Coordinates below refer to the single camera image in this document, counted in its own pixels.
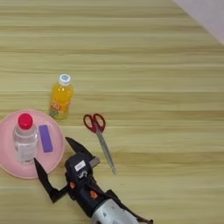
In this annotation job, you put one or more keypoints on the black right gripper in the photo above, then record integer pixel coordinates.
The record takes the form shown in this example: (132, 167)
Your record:
(87, 195)

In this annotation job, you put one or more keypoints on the clear water bottle red cap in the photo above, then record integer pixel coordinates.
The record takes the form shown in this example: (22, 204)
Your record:
(25, 140)

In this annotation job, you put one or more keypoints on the orange juice bottle white cap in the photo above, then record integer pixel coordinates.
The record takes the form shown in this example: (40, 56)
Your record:
(61, 97)

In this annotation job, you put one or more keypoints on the purple rectangular block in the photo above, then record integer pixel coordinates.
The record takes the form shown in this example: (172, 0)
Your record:
(46, 138)

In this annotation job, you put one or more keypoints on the pink round plate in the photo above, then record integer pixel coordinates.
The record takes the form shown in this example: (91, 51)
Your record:
(8, 151)

